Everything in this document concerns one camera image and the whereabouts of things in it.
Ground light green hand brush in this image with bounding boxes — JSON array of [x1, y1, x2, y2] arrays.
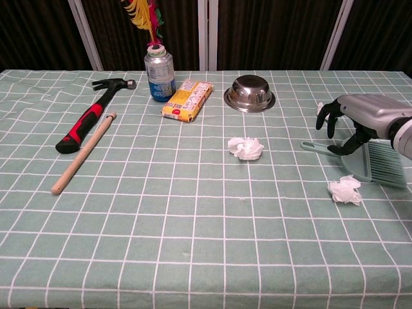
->
[[366, 140, 407, 189]]

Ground white tissue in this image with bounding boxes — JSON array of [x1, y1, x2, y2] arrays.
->
[[227, 136, 265, 162], [327, 174, 362, 207]]

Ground dark pleated curtain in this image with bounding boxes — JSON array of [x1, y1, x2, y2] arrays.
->
[[0, 0, 412, 72]]

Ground upright white frame post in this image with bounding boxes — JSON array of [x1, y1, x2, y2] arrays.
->
[[197, 0, 219, 71]]

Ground blue and silver drink can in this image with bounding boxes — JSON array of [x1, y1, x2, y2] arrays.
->
[[144, 51, 177, 104]]

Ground red and black claw hammer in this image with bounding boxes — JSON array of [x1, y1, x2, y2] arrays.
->
[[55, 78, 137, 155]]

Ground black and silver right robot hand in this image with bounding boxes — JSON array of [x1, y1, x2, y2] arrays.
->
[[316, 94, 412, 156]]

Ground colourful feather shuttlecock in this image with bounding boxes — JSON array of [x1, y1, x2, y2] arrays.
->
[[121, 0, 167, 59]]

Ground stainless steel bowl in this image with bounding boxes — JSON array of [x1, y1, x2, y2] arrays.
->
[[223, 75, 277, 113]]

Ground green checked tablecloth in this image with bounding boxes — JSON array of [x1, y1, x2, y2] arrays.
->
[[0, 69, 412, 309]]

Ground wooden stick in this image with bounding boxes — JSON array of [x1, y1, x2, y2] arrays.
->
[[51, 111, 117, 196]]

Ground slanted white frame post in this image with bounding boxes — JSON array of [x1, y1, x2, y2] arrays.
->
[[319, 0, 355, 71], [67, 0, 104, 71]]

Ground light green plastic dustpan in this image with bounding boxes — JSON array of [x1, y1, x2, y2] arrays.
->
[[300, 140, 373, 183]]

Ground yellow biscuit pack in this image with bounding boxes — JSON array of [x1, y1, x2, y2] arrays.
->
[[160, 79, 214, 124]]

